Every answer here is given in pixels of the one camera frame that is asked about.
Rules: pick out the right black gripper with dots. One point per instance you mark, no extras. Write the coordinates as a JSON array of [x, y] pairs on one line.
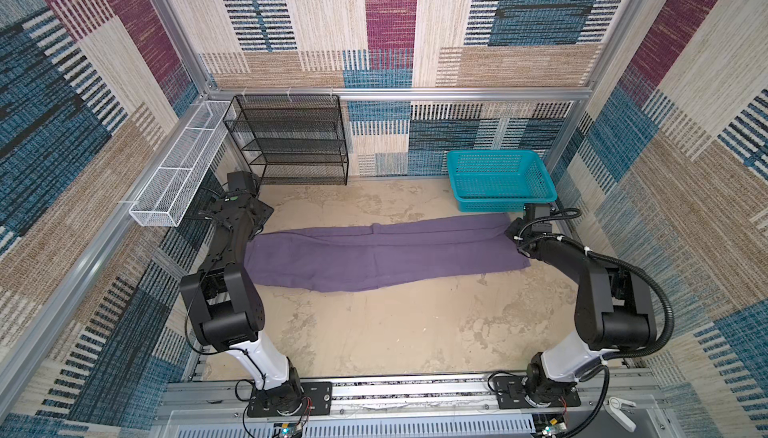
[[511, 230]]

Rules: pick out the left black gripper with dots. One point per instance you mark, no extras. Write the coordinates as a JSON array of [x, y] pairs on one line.
[[263, 210]]

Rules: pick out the purple trousers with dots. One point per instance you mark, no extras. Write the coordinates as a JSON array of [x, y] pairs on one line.
[[361, 258]]

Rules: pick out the teal plastic basket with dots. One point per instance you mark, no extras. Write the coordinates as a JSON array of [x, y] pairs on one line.
[[498, 180]]

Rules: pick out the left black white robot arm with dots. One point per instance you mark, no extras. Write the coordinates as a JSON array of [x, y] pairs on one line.
[[225, 311]]

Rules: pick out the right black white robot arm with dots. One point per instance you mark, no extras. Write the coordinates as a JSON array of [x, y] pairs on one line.
[[613, 312]]

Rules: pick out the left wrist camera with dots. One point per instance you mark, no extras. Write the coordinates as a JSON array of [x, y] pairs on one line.
[[242, 182]]

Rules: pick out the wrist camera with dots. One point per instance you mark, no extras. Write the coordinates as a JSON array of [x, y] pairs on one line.
[[537, 211], [242, 182]]

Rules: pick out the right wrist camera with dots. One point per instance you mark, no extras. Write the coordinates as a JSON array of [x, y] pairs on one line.
[[537, 211]]

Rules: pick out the white wire mesh tray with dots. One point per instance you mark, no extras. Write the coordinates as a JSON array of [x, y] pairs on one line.
[[164, 201]]

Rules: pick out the black wire mesh shelf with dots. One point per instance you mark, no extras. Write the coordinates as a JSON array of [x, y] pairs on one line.
[[290, 139]]

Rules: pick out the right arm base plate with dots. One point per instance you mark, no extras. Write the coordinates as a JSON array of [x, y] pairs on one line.
[[514, 391]]

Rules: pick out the white handle tool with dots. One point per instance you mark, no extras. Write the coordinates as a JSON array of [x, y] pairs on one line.
[[615, 408]]

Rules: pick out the aluminium mounting rail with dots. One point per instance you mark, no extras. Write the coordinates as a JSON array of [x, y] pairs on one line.
[[427, 405]]

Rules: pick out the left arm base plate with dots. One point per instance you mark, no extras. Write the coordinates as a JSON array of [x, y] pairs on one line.
[[289, 401]]

